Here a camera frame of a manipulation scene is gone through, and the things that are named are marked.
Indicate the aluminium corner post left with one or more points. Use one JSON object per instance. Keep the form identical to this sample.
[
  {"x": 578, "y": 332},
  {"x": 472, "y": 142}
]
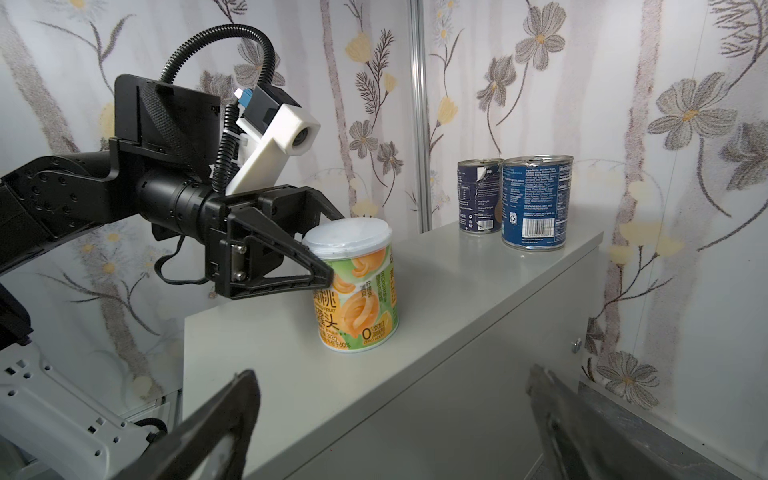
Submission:
[{"x": 420, "y": 112}]

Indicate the grey metal cabinet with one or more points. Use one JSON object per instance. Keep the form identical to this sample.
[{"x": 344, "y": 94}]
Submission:
[{"x": 443, "y": 398}]

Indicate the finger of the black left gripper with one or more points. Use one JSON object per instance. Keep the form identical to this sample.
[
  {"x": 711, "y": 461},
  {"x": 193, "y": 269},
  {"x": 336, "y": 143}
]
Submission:
[
  {"x": 273, "y": 260},
  {"x": 297, "y": 210}
]

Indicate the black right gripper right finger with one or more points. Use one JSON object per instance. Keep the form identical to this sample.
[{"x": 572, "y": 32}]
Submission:
[{"x": 577, "y": 442}]

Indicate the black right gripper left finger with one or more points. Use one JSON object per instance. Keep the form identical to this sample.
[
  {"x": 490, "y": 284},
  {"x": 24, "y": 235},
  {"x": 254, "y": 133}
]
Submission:
[{"x": 212, "y": 443}]

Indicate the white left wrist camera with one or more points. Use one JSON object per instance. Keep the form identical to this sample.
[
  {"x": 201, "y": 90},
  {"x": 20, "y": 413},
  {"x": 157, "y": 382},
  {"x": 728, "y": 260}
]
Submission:
[{"x": 274, "y": 128}]

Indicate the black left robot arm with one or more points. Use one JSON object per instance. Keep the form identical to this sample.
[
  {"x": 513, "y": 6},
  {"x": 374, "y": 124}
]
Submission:
[{"x": 195, "y": 168}]

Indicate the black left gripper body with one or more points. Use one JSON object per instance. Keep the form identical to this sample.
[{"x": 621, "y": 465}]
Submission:
[{"x": 216, "y": 209}]

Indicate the dark navy label can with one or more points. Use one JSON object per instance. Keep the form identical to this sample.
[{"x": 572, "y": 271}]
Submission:
[{"x": 479, "y": 194}]

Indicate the light blue label can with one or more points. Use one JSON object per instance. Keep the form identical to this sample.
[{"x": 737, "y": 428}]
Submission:
[{"x": 535, "y": 198}]

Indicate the peach can white lid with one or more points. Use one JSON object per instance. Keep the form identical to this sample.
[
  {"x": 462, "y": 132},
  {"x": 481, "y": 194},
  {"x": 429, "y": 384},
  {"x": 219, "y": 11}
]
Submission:
[{"x": 358, "y": 311}]

